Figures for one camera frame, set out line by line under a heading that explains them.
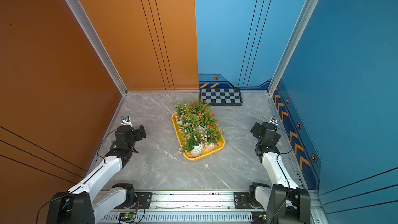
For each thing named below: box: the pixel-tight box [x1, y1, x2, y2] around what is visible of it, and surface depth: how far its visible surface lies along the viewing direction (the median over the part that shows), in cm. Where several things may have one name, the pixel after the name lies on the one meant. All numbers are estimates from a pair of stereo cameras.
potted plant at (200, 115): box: [187, 99, 220, 132], surface depth 89 cm
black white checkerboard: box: [199, 87, 244, 107], surface depth 115 cm
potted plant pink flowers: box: [177, 122, 208, 158], surface depth 82 cm
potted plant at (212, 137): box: [203, 123, 224, 151], surface depth 82 cm
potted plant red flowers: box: [171, 101, 192, 126], surface depth 91 cm
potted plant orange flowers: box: [177, 112, 201, 138], surface depth 86 cm
